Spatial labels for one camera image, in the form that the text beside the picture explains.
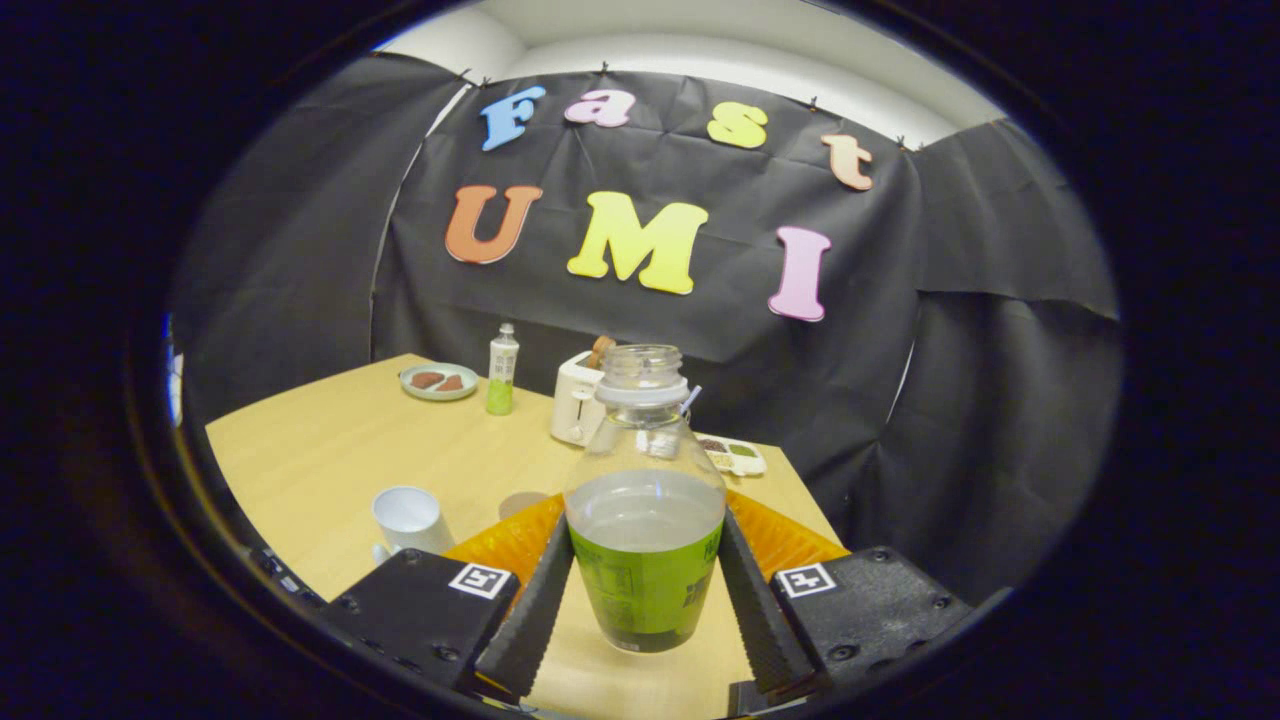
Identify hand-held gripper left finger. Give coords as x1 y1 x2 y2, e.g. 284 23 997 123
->
325 492 576 701

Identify pale green plate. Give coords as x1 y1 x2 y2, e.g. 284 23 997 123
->
400 363 480 402

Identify white cup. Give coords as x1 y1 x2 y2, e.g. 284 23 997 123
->
371 486 456 566

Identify wooden table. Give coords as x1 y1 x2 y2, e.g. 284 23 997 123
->
205 353 846 720

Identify slim white green drink bottle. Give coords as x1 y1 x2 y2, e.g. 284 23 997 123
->
486 323 520 416

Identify cream toaster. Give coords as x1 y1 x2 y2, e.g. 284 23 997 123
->
550 350 607 447

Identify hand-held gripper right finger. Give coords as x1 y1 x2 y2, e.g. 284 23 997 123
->
718 488 976 701

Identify clear juice bottle green label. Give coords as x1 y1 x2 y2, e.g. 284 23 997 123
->
563 344 727 655

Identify white divided seed dish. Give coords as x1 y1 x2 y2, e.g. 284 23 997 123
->
697 436 768 477

